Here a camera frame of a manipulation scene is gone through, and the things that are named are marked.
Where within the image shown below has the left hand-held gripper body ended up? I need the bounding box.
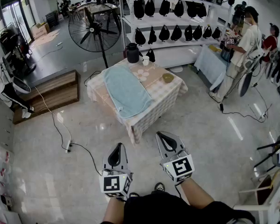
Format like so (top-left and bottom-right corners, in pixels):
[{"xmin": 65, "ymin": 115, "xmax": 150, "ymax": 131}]
[{"xmin": 99, "ymin": 163, "xmax": 133, "ymax": 199}]

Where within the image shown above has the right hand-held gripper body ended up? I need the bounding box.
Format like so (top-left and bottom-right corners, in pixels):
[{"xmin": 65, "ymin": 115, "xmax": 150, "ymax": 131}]
[{"xmin": 160, "ymin": 148, "xmax": 196, "ymax": 186}]

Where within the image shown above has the light blue towel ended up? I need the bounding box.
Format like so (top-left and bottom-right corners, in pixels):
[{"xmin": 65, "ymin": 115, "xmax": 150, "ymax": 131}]
[{"xmin": 102, "ymin": 65, "xmax": 154, "ymax": 119}]

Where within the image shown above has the person's right forearm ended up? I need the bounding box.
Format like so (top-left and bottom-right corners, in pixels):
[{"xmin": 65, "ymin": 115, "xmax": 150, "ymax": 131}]
[{"xmin": 177, "ymin": 177, "xmax": 216, "ymax": 207}]

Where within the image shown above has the person's left forearm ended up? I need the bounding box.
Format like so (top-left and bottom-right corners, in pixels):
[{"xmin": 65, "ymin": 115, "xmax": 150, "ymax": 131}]
[{"xmin": 102, "ymin": 196, "xmax": 127, "ymax": 224}]

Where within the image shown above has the grey shoulder pack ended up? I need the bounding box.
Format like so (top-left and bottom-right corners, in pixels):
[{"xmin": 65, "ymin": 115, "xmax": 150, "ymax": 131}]
[{"xmin": 224, "ymin": 215, "xmax": 257, "ymax": 224}]

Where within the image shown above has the tan bowl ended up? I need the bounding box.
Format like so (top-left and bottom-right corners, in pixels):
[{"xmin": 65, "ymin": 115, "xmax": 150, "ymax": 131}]
[{"xmin": 162, "ymin": 73, "xmax": 175, "ymax": 84}]

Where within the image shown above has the wooden step platform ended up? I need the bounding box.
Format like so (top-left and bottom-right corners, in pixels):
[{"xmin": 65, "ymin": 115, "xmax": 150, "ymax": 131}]
[{"xmin": 12, "ymin": 69, "xmax": 81, "ymax": 126}]

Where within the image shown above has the wooden chair brown seat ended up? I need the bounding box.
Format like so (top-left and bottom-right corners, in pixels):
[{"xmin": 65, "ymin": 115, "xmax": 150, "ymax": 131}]
[{"xmin": 233, "ymin": 168, "xmax": 280, "ymax": 224}]

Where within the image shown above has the light blue covered table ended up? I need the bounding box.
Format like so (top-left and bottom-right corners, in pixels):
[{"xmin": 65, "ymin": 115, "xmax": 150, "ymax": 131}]
[{"xmin": 193, "ymin": 44, "xmax": 230, "ymax": 92}]

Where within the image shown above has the grey round pad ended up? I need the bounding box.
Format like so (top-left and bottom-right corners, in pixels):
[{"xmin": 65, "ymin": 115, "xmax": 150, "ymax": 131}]
[
  {"xmin": 12, "ymin": 76, "xmax": 32, "ymax": 95},
  {"xmin": 237, "ymin": 70, "xmax": 254, "ymax": 98}
]

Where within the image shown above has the black chair grey seat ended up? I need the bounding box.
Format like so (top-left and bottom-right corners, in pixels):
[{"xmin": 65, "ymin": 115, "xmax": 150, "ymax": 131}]
[{"xmin": 253, "ymin": 127, "xmax": 280, "ymax": 174}]

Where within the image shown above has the black thermos jug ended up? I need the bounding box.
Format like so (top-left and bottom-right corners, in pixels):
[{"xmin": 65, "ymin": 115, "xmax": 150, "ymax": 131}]
[{"xmin": 123, "ymin": 42, "xmax": 144, "ymax": 64}]

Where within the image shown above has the yellow packet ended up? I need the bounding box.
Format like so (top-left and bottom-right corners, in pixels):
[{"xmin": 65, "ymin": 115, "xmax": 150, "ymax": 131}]
[{"xmin": 208, "ymin": 45, "xmax": 223, "ymax": 54}]

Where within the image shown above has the white desk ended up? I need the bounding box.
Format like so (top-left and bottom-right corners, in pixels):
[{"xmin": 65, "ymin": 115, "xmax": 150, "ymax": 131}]
[{"xmin": 269, "ymin": 171, "xmax": 280, "ymax": 224}]

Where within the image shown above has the blue cooking pot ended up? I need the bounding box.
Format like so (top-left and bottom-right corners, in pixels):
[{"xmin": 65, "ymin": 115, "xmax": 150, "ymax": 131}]
[{"xmin": 220, "ymin": 40, "xmax": 232, "ymax": 62}]

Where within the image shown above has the white locker cabinet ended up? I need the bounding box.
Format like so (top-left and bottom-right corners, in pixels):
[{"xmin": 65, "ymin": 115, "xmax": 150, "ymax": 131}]
[{"xmin": 0, "ymin": 90, "xmax": 15, "ymax": 154}]

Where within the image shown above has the white metal shelving rack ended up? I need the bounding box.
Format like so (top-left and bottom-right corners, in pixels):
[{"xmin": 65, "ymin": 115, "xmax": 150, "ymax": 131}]
[{"xmin": 118, "ymin": 0, "xmax": 236, "ymax": 69}]

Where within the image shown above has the row of black bags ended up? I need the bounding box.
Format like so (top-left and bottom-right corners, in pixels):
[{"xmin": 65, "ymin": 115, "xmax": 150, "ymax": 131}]
[{"xmin": 132, "ymin": 0, "xmax": 236, "ymax": 63}]

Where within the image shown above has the cardboard box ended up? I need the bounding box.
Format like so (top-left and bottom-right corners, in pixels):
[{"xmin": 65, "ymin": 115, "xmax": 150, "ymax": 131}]
[{"xmin": 31, "ymin": 22, "xmax": 51, "ymax": 40}]

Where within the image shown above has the dark background table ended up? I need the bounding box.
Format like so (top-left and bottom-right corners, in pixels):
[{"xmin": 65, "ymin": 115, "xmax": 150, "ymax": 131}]
[{"xmin": 83, "ymin": 3, "xmax": 120, "ymax": 29}]

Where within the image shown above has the small black standing fan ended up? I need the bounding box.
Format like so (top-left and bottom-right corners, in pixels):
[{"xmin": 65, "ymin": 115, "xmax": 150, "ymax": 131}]
[{"xmin": 0, "ymin": 21, "xmax": 37, "ymax": 77}]

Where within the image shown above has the glass entrance door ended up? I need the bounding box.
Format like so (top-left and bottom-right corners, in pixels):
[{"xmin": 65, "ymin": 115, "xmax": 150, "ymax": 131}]
[{"xmin": 0, "ymin": 0, "xmax": 37, "ymax": 44}]

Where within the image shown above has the black floor cable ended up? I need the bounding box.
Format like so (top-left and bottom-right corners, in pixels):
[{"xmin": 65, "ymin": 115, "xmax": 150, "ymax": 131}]
[
  {"xmin": 220, "ymin": 85, "xmax": 273, "ymax": 124},
  {"xmin": 51, "ymin": 111, "xmax": 103, "ymax": 176}
]

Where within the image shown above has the white power cable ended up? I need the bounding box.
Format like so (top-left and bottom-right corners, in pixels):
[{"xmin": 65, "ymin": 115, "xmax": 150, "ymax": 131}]
[{"xmin": 33, "ymin": 85, "xmax": 72, "ymax": 144}]

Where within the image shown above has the large black pedestal fan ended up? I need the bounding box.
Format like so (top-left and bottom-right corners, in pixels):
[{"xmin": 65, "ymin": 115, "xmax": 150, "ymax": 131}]
[{"xmin": 68, "ymin": 3, "xmax": 122, "ymax": 69}]

